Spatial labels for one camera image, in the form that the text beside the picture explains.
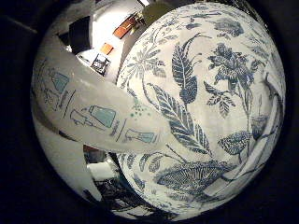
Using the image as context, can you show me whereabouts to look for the orange box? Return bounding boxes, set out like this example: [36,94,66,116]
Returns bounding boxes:
[100,42,115,56]

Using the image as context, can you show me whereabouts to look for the yellow-green chair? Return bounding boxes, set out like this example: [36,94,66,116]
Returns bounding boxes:
[141,1,176,26]

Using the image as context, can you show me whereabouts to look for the blue floral tablecloth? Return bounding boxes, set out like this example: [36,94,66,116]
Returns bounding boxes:
[116,2,286,220]

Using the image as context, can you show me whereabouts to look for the brown wooden board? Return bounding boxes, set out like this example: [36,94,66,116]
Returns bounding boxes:
[112,14,138,40]

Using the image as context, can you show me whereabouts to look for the black monitor panel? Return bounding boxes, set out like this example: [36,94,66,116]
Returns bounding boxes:
[68,17,92,54]

